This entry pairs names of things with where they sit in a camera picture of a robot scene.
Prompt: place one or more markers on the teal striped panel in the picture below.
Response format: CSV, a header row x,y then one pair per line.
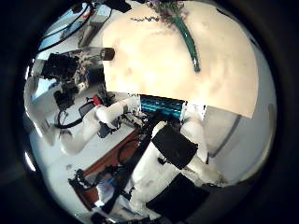
x,y
160,105

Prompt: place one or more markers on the brown wooden cabinet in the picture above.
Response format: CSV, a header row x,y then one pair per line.
x,y
106,158

